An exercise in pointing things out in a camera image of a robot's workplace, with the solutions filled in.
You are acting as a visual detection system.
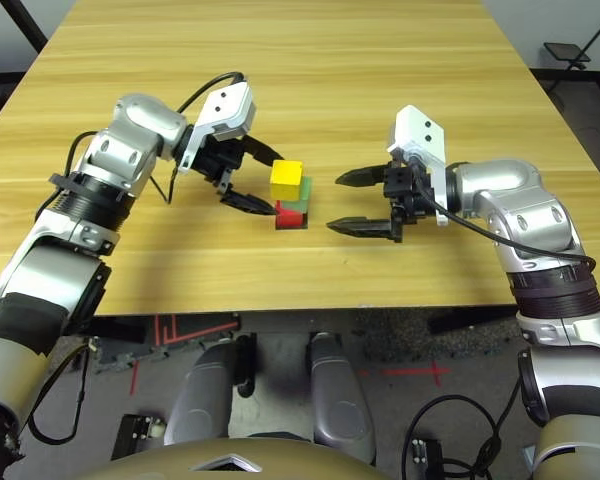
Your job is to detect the black mat with red lines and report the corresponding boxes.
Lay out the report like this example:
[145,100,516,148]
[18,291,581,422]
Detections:
[152,313,241,346]

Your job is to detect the grey robot leg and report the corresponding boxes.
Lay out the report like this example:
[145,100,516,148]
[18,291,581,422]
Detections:
[307,329,379,464]
[163,335,254,446]

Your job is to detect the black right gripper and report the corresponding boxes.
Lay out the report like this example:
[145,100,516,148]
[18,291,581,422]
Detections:
[326,163,437,244]

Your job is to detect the yellow wooden block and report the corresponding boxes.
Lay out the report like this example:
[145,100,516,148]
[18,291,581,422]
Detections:
[269,159,305,200]

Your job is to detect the black box with white connectors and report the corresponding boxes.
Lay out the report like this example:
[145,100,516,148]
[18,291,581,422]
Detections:
[407,437,446,479]
[110,412,169,459]

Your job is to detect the red wooden block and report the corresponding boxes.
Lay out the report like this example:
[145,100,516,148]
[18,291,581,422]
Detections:
[274,200,309,230]

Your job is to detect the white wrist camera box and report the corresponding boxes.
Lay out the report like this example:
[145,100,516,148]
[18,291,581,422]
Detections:
[177,81,257,175]
[386,104,449,227]

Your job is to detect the black right camera cable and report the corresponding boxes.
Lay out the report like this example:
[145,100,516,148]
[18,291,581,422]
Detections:
[407,157,597,266]

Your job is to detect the black square marker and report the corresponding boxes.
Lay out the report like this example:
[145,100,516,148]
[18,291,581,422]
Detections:
[274,212,311,231]

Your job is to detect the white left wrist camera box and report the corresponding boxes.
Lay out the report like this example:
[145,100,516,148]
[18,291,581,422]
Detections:
[177,81,257,175]

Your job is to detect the black camera cable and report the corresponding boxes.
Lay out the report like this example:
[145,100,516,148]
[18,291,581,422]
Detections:
[64,71,245,174]
[407,157,597,266]

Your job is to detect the black metal frame bar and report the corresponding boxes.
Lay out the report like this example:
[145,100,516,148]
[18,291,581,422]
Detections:
[7,0,49,54]

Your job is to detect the black table foot bar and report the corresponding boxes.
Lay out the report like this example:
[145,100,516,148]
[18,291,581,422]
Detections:
[427,307,519,335]
[87,317,149,344]

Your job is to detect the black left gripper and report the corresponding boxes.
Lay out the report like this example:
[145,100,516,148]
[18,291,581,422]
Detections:
[193,135,283,215]

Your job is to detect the grey left robot leg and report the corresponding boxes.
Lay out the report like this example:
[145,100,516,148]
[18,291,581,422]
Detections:
[163,335,254,446]

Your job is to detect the grey right robot leg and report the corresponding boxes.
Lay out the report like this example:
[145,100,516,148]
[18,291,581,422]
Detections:
[307,329,379,464]

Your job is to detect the black floor cable loop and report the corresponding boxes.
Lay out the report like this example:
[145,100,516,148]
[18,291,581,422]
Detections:
[401,394,526,480]

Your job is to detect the black left camera cable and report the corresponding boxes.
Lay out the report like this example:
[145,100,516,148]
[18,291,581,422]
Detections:
[64,71,245,174]

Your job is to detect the black tray stand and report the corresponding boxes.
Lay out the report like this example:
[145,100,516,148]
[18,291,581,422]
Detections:
[543,9,600,71]

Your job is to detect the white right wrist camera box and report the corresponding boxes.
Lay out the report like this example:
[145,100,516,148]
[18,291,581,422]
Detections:
[386,104,449,227]

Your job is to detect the green wooden block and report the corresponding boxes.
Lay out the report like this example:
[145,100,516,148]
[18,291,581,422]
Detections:
[279,175,314,214]

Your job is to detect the thin black left wrist wire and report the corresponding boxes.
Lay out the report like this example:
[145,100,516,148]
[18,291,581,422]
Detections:
[148,169,176,205]

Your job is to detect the olive robot torso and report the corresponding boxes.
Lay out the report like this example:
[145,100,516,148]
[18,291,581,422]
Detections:
[74,438,381,480]

